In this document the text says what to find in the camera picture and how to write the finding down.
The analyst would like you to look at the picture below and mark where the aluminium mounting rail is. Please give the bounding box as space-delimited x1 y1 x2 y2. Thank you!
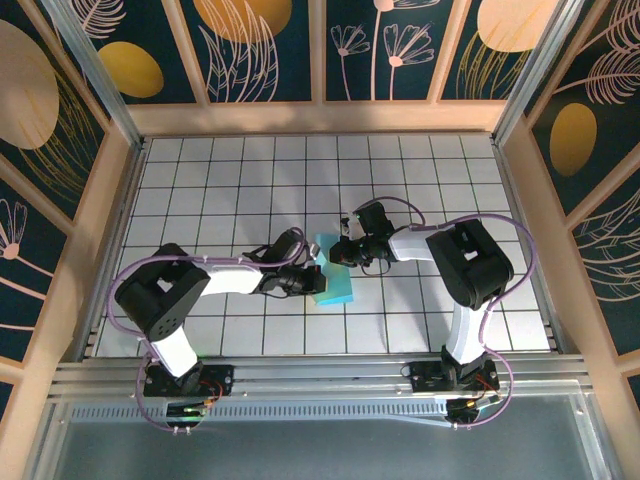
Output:
47 353 594 409

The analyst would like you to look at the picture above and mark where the aluminium corner post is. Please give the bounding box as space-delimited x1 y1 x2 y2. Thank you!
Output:
492 0 589 146
42 0 146 149

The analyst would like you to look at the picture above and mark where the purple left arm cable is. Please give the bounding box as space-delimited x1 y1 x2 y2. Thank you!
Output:
107 229 314 434

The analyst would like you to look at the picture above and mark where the light blue paper sheet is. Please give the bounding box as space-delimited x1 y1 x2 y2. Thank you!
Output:
312 232 356 307

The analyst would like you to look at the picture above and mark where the aluminium side rail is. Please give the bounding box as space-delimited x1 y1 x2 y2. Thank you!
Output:
74 137 151 361
492 139 569 354

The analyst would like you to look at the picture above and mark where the slotted grey cable duct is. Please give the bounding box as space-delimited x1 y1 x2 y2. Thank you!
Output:
69 402 451 422

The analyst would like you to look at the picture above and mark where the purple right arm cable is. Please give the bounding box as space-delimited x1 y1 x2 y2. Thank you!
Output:
344 197 539 431

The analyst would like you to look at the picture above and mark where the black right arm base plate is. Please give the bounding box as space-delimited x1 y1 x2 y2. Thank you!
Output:
409 360 500 394

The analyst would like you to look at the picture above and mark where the white grid mat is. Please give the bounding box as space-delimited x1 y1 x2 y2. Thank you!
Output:
94 134 556 357

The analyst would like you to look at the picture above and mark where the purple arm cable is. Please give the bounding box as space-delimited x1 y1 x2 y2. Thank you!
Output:
107 229 314 434
344 197 539 431

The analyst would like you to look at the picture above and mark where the grey frosted panel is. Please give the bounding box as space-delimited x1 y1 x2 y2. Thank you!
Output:
29 394 616 480

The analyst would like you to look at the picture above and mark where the small controller board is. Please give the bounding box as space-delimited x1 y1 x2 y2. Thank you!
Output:
166 399 211 420
446 397 503 417

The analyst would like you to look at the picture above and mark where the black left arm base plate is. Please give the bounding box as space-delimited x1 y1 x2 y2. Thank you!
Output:
143 363 235 399

